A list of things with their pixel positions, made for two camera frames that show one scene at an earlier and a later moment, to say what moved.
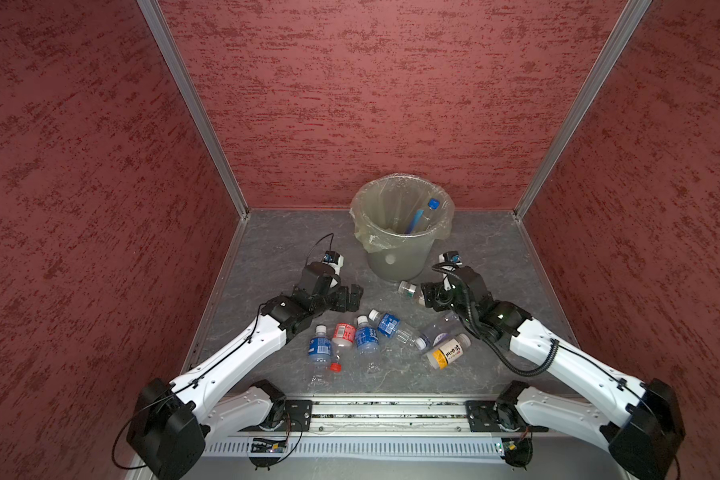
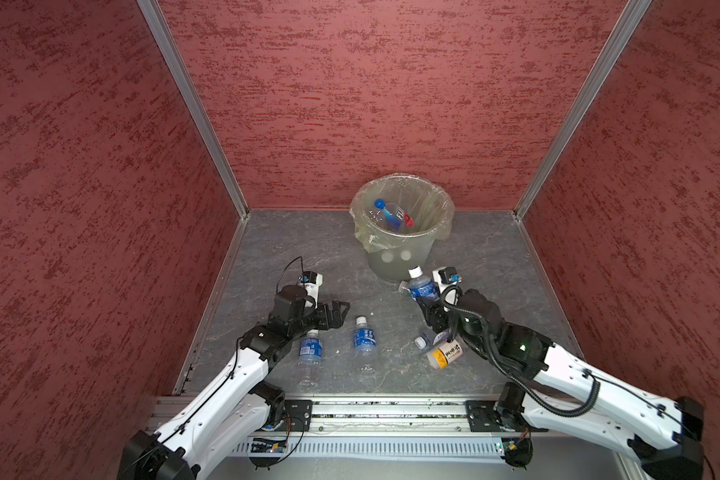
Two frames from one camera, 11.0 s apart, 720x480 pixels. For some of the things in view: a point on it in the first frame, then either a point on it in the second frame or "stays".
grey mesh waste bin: [400, 217] stays
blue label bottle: [367, 345] stays
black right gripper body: [443, 300] to [442, 320]
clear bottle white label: [412, 291] stays
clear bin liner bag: [382, 208] stays
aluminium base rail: [391, 416] stays
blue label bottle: [392, 327] to [422, 287]
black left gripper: [341, 304] to [337, 319]
